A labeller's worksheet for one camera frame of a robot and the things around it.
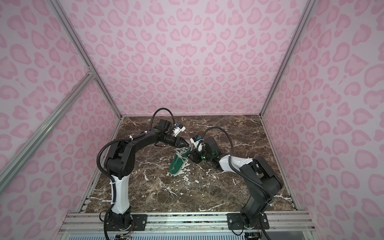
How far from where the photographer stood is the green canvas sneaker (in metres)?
0.88

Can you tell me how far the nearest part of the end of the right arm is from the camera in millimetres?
719

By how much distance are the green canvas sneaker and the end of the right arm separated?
4.1 inches
